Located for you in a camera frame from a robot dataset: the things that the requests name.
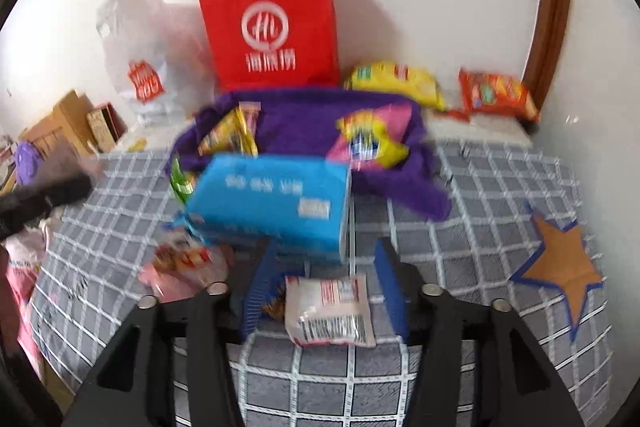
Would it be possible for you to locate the pink strawberry snack bag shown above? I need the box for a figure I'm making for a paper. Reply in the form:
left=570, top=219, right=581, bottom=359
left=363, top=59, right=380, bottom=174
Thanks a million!
left=138, top=229, right=234, bottom=303

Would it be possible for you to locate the white pink small packet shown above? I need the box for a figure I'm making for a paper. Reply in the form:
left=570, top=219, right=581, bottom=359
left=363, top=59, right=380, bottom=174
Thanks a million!
left=284, top=275, right=376, bottom=348

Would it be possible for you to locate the yellow rice cracker packet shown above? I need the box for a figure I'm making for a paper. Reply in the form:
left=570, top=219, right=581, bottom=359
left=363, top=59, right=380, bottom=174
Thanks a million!
left=198, top=105, right=246, bottom=156

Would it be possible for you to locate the long pink bear candy bar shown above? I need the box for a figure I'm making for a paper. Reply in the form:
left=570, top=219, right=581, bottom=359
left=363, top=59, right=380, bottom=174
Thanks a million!
left=239, top=102, right=262, bottom=156

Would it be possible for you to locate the pink yellow snack packet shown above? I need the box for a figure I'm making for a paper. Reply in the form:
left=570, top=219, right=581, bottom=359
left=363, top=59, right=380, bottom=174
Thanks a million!
left=326, top=103, right=412, bottom=171

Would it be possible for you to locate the wooden bed headboard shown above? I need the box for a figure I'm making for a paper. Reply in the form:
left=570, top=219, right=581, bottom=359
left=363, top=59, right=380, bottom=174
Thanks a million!
left=18, top=90, right=98, bottom=158

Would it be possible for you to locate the patterned brown book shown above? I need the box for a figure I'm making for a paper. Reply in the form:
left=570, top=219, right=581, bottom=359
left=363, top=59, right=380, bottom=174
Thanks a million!
left=87, top=103, right=127, bottom=153

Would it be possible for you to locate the green rice cracker packet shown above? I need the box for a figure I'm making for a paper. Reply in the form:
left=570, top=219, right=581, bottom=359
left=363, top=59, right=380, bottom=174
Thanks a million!
left=169, top=155, right=198, bottom=205

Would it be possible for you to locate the grey checked blanket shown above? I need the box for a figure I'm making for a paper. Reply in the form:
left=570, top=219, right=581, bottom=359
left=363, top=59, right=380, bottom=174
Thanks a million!
left=30, top=141, right=613, bottom=426

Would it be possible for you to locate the white Miniso plastic bag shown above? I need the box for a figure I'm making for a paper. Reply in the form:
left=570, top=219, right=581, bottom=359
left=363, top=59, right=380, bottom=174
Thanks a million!
left=96, top=0, right=217, bottom=126

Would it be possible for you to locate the blue tissue box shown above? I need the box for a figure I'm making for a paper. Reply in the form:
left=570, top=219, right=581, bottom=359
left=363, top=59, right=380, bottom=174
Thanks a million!
left=175, top=154, right=352, bottom=265

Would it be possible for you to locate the purple towel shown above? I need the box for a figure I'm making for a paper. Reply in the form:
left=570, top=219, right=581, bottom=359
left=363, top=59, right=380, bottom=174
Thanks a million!
left=169, top=88, right=451, bottom=222

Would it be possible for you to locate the orange red chips bag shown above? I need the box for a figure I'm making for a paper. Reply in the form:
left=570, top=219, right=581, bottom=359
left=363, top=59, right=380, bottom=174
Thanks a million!
left=458, top=68, right=539, bottom=121

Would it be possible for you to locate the red paper shopping bag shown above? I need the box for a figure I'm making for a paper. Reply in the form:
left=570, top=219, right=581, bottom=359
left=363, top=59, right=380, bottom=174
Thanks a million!
left=198, top=0, right=341, bottom=92

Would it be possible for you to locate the yellow chips bag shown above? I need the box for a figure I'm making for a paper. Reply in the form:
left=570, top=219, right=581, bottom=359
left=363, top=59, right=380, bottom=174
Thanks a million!
left=345, top=61, right=448, bottom=112

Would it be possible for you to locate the brown wooden door frame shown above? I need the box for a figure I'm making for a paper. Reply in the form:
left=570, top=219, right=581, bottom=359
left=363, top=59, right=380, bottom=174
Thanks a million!
left=523, top=0, right=570, bottom=109

